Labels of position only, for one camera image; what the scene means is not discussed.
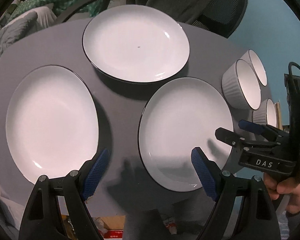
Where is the white ribbed bowl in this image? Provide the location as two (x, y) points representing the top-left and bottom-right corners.
(221, 59), (261, 110)
(252, 99), (277, 127)
(241, 49), (268, 87)

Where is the white plate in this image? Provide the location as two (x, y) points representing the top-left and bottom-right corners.
(138, 77), (234, 192)
(5, 65), (99, 184)
(82, 5), (190, 83)

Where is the white plate top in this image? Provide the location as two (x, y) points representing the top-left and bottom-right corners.
(82, 5), (190, 83)

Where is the person's right hand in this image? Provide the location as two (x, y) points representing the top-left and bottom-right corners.
(263, 173), (300, 215)

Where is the red cardboard box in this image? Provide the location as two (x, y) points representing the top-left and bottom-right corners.
(103, 230), (123, 240)

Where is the black mesh office chair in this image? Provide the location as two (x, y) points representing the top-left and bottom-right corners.
(56, 0), (249, 39)

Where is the grey quilted duvet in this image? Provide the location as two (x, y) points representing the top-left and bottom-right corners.
(0, 12), (38, 58)

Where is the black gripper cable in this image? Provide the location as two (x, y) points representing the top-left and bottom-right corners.
(288, 61), (300, 81)

